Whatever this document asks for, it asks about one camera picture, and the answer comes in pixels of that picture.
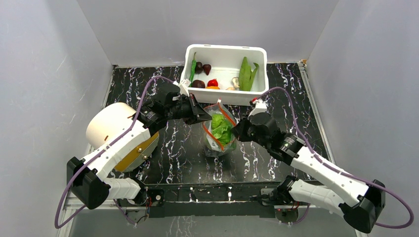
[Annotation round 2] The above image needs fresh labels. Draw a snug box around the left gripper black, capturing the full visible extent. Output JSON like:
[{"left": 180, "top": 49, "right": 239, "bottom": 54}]
[{"left": 167, "top": 94, "right": 212, "bottom": 126}]

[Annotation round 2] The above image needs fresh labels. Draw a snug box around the green napa cabbage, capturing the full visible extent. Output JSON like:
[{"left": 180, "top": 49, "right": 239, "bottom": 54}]
[{"left": 210, "top": 113, "right": 234, "bottom": 151}]

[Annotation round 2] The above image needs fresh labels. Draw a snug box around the clear zip top bag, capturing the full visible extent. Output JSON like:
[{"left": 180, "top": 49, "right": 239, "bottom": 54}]
[{"left": 203, "top": 99, "right": 236, "bottom": 158}]

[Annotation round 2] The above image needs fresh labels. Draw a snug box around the long green chili pepper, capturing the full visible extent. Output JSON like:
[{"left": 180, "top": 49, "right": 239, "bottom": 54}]
[{"left": 189, "top": 52, "right": 197, "bottom": 87}]

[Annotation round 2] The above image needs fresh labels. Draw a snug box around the white plastic bin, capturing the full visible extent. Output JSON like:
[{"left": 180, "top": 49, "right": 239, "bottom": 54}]
[{"left": 180, "top": 44, "right": 269, "bottom": 106}]

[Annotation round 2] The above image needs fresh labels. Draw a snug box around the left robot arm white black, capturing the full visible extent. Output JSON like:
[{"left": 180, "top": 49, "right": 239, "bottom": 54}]
[{"left": 67, "top": 82, "right": 211, "bottom": 209}]

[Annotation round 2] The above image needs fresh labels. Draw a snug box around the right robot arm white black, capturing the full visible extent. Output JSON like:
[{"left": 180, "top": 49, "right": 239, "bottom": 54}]
[{"left": 231, "top": 113, "right": 385, "bottom": 234}]

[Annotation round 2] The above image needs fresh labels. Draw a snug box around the orange fruit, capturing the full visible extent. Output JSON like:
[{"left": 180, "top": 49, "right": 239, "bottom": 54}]
[{"left": 206, "top": 86, "right": 220, "bottom": 90}]

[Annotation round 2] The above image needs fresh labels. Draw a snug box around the dark purple fruit front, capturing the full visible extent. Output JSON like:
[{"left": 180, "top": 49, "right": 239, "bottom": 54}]
[{"left": 191, "top": 80, "right": 206, "bottom": 88}]

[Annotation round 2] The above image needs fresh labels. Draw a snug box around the dark purple fruit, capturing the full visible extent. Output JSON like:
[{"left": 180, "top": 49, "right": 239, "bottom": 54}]
[
  {"left": 191, "top": 80, "right": 206, "bottom": 88},
  {"left": 194, "top": 62, "right": 203, "bottom": 74}
]

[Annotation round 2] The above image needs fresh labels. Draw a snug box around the red tomato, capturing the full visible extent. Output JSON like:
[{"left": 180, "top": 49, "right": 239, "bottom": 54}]
[{"left": 207, "top": 79, "right": 218, "bottom": 87}]

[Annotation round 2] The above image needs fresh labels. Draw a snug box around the dark red fruit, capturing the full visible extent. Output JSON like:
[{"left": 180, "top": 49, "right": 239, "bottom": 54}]
[{"left": 203, "top": 64, "right": 211, "bottom": 76}]

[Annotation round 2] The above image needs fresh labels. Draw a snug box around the dark purple fruit back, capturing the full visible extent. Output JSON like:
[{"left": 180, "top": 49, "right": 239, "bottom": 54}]
[{"left": 194, "top": 62, "right": 203, "bottom": 74}]

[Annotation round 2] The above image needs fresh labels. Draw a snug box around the beige mushroom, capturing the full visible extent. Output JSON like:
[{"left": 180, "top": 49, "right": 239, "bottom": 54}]
[{"left": 226, "top": 77, "right": 240, "bottom": 91}]

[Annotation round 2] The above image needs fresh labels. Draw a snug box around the green leafy vegetable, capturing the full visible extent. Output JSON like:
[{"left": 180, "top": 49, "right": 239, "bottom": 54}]
[{"left": 239, "top": 57, "right": 259, "bottom": 91}]

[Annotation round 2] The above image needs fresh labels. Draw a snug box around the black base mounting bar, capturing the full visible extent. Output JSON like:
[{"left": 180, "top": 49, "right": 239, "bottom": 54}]
[{"left": 144, "top": 181, "right": 299, "bottom": 219}]

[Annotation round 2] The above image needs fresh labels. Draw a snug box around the white cylindrical drum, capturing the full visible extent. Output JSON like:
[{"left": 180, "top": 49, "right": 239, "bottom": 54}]
[{"left": 86, "top": 102, "right": 159, "bottom": 172}]

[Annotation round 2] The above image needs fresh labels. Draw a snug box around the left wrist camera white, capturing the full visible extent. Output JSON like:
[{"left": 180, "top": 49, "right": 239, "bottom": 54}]
[{"left": 173, "top": 80, "right": 191, "bottom": 97}]

